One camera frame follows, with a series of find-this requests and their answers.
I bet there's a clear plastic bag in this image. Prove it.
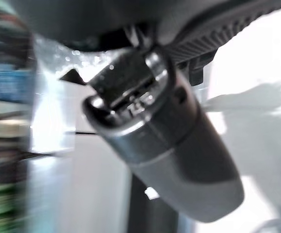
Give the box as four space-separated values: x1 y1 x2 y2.
26 33 131 233

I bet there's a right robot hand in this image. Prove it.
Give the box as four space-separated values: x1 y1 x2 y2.
11 0 281 223

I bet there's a store shelf with goods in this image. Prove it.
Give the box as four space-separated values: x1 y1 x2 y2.
0 0 36 233

